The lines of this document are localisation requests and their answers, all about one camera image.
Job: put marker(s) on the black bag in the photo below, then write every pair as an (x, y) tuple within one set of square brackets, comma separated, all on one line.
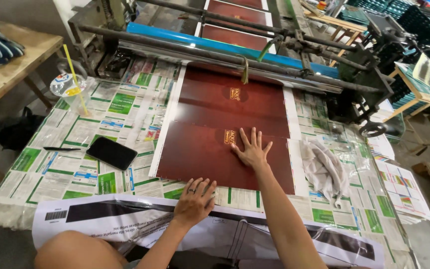
[(19, 130)]

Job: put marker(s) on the white crumpled rag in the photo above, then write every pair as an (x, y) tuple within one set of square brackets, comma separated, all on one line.
[(323, 170)]

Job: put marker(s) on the black pen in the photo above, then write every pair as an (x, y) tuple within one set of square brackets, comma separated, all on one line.
[(60, 148)]

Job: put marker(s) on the wooden trestle table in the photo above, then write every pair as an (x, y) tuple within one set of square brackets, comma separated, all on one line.
[(340, 28)]

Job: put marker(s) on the stack of colourful printed sheets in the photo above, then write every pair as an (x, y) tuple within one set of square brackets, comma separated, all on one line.
[(401, 186)]

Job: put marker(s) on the wooden rack with sheet stacks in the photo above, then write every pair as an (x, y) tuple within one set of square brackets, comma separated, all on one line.
[(424, 89)]

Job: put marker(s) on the stacks of dark green sheets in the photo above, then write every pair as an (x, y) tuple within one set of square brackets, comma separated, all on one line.
[(416, 22)]

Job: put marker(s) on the blue machine roller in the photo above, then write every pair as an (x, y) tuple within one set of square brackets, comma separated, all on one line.
[(207, 43)]

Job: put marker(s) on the clear plastic cup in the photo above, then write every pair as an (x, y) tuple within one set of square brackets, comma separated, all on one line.
[(69, 91)]

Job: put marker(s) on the black smartphone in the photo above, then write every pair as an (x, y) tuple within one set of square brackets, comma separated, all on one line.
[(111, 153)]

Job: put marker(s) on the green white printed table cover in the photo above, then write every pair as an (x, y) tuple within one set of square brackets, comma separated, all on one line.
[(80, 127)]

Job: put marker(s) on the yellow drinking straw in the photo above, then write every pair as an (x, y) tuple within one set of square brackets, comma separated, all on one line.
[(74, 74)]

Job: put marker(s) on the brown printed sheet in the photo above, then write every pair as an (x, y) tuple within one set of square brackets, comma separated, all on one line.
[(200, 155), (237, 37), (215, 99), (237, 13)]

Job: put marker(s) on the white black printed sheet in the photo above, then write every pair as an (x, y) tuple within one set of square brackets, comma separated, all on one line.
[(118, 220)]

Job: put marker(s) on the small metal wrench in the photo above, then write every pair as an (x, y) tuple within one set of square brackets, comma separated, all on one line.
[(338, 202)]

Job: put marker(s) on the person's left knee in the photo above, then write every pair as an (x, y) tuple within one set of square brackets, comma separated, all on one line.
[(77, 252)]

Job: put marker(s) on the grey metal laminating machine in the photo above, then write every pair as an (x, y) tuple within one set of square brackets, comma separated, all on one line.
[(349, 63)]

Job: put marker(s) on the person's right hand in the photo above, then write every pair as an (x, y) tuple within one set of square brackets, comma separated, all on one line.
[(253, 154)]

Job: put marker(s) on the person's left hand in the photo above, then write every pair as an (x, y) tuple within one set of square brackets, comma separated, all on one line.
[(192, 207)]

